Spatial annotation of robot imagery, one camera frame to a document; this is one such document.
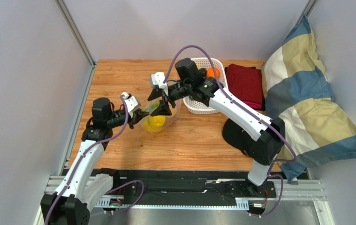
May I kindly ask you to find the striped blue yellow pillow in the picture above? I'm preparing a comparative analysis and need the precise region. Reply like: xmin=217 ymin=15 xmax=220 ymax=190
xmin=261 ymin=16 xmax=356 ymax=182

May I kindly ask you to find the black baseball cap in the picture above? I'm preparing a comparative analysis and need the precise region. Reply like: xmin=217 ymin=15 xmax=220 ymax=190
xmin=222 ymin=119 xmax=256 ymax=158

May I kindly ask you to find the folded red cloth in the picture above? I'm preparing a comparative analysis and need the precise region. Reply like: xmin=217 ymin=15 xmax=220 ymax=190
xmin=225 ymin=64 xmax=265 ymax=111

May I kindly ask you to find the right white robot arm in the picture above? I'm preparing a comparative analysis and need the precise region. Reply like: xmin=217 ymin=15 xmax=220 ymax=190
xmin=148 ymin=58 xmax=285 ymax=188

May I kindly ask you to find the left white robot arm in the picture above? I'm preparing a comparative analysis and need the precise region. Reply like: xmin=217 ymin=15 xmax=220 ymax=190
xmin=40 ymin=92 xmax=149 ymax=225

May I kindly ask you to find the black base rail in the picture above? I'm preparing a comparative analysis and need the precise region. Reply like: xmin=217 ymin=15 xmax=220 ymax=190
xmin=61 ymin=168 xmax=277 ymax=207

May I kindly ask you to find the white plastic basket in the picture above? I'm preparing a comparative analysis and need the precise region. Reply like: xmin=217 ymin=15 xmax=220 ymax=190
xmin=183 ymin=57 xmax=228 ymax=114

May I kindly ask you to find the orange fruit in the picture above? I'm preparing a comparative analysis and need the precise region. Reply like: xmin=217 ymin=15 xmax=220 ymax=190
xmin=206 ymin=67 xmax=220 ymax=79

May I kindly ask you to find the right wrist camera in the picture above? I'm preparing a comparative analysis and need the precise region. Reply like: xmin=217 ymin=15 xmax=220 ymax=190
xmin=150 ymin=72 xmax=168 ymax=96

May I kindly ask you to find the yellow lemon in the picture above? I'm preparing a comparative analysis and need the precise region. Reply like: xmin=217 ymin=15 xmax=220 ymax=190
xmin=143 ymin=116 xmax=166 ymax=133

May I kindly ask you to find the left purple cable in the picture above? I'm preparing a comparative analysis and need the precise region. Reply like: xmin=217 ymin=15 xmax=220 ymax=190
xmin=44 ymin=95 xmax=145 ymax=225

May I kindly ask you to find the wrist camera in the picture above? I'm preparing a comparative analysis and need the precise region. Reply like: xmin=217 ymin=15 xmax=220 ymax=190
xmin=150 ymin=72 xmax=168 ymax=96
xmin=121 ymin=92 xmax=141 ymax=118

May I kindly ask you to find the dark black fruit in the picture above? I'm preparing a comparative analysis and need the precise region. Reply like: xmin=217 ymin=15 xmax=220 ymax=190
xmin=199 ymin=68 xmax=207 ymax=77

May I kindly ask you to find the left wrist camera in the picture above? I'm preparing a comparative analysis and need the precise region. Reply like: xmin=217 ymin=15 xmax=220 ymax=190
xmin=121 ymin=92 xmax=141 ymax=118

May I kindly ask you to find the green lime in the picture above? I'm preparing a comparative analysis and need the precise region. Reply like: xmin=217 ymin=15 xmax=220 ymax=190
xmin=147 ymin=103 xmax=159 ymax=110

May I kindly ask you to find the clear zip top bag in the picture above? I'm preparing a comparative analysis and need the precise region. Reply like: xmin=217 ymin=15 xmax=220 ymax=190
xmin=139 ymin=99 xmax=182 ymax=134

